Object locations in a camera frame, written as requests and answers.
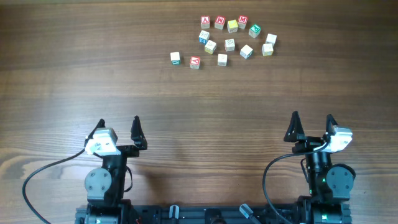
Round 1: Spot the green letter block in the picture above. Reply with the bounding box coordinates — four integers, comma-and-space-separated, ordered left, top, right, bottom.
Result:
249, 24, 261, 38

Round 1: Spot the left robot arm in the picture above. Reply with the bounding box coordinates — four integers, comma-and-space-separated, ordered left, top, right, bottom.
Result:
75, 116, 147, 224

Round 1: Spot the white block blue side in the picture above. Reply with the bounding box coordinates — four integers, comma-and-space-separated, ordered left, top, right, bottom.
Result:
240, 45, 253, 59

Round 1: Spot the yellow top block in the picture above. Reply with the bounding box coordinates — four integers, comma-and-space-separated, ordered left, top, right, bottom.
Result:
227, 19, 239, 33

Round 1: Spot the yellow sided block centre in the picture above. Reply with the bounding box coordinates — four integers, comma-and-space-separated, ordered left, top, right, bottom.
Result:
205, 40, 216, 54

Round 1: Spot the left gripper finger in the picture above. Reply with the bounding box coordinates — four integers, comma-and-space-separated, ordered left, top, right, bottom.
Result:
131, 116, 147, 150
84, 119, 105, 146

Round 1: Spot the red A block lower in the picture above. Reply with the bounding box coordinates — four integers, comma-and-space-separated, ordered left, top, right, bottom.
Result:
190, 56, 201, 69

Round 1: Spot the plain block far right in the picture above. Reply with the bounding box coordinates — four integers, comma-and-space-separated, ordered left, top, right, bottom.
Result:
266, 34, 277, 46

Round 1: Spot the brown picture block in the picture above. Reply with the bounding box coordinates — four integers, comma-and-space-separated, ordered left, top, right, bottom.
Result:
224, 39, 235, 52

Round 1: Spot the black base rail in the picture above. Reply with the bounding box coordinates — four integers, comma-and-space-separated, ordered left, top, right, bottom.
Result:
75, 203, 353, 224

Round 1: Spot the yellow sided block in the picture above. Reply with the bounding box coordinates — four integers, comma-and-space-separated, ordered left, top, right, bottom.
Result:
205, 40, 216, 54
262, 43, 274, 56

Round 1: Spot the red M block right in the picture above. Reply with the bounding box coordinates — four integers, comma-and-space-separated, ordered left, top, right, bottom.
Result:
237, 15, 248, 29

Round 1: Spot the red M block tilted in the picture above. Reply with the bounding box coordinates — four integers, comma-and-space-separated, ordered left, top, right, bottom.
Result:
214, 16, 226, 30

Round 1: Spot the red A block top-left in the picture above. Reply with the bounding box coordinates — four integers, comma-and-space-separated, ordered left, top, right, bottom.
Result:
200, 16, 210, 29

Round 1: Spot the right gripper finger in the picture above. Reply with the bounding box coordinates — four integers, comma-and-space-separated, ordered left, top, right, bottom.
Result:
323, 114, 338, 140
284, 111, 305, 142

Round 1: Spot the green sided white block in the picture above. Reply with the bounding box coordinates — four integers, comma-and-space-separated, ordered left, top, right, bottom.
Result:
170, 52, 181, 65

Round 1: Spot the right camera cable black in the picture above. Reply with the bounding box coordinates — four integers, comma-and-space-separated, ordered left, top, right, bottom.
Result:
262, 141, 330, 224

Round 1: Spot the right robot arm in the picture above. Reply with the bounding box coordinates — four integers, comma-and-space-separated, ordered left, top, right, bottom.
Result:
284, 111, 356, 224

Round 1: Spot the yellow sided block right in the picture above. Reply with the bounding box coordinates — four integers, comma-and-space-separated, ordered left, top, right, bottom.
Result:
262, 43, 274, 56

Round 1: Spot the left camera cable black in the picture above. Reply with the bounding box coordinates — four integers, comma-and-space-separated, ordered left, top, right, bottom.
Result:
22, 148, 86, 224

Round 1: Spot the camera cable black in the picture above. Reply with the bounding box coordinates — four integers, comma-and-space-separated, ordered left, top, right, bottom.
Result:
22, 148, 86, 224
262, 141, 330, 224

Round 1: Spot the blue sided block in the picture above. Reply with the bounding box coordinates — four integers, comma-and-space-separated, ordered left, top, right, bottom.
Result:
198, 30, 210, 44

